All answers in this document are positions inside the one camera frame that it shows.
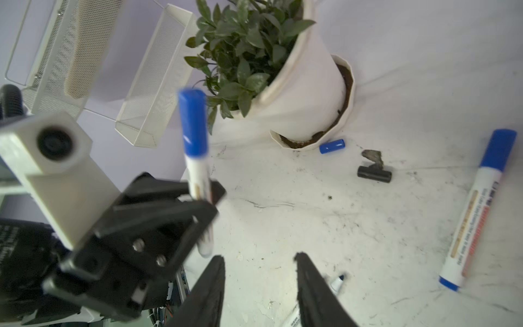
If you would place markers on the blue pen cap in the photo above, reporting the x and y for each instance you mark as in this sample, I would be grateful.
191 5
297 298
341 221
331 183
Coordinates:
332 146

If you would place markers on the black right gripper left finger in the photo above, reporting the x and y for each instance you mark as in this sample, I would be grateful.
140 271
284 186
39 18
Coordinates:
204 305

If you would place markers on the white mesh two-tier shelf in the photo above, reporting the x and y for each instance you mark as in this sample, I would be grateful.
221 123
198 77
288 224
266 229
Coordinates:
121 60

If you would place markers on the green potted plant white pot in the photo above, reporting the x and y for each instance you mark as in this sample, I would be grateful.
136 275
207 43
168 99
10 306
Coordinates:
265 61

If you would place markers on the black pen cap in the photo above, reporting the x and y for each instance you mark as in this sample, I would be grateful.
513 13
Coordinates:
374 174

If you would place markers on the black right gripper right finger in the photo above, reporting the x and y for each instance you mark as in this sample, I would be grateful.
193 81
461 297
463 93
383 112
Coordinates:
318 306

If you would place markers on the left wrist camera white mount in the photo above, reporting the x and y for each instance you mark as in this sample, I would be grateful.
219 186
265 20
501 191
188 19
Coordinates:
72 192

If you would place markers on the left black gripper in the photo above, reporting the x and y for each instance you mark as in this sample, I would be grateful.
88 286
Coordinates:
127 267

